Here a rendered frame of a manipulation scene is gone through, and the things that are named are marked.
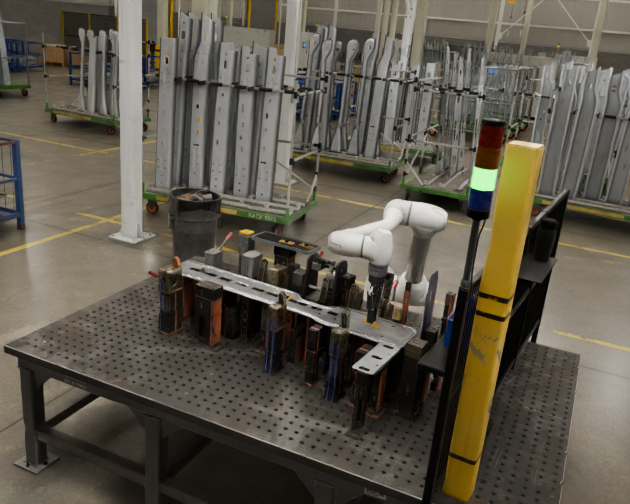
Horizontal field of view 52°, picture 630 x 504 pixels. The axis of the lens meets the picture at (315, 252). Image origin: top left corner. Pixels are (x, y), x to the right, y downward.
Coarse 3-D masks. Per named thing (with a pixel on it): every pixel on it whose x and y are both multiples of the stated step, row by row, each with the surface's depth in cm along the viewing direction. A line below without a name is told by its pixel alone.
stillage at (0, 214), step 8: (0, 144) 630; (8, 144) 639; (16, 144) 647; (16, 152) 649; (16, 160) 651; (16, 168) 654; (8, 176) 665; (16, 176) 657; (16, 184) 660; (16, 192) 664; (16, 200) 667; (0, 208) 683; (8, 208) 679; (16, 208) 670; (0, 216) 662; (8, 216) 657; (16, 216) 666; (24, 224) 678
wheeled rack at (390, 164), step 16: (336, 64) 1099; (384, 80) 1006; (400, 80) 974; (352, 112) 1108; (320, 160) 1056; (336, 160) 1046; (352, 160) 1047; (368, 160) 1061; (384, 160) 1073; (400, 160) 1073; (384, 176) 1033
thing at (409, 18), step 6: (408, 0) 1335; (414, 0) 1355; (408, 6) 1345; (414, 6) 1364; (408, 12) 1359; (414, 12) 1373; (408, 18) 1368; (408, 24) 1372; (408, 30) 1375; (408, 36) 1378; (402, 42) 1387; (408, 42) 1382
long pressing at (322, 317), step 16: (192, 272) 340; (208, 272) 343; (224, 272) 344; (224, 288) 325; (240, 288) 326; (272, 288) 329; (288, 304) 312; (320, 320) 299; (336, 320) 300; (352, 320) 301; (384, 320) 304; (368, 336) 288; (384, 336) 288; (400, 336) 290
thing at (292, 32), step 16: (288, 0) 894; (288, 16) 900; (288, 32) 907; (288, 48) 913; (288, 64) 920; (288, 80) 926; (288, 96) 933; (288, 112) 940; (288, 128) 948; (288, 144) 960; (288, 160) 971
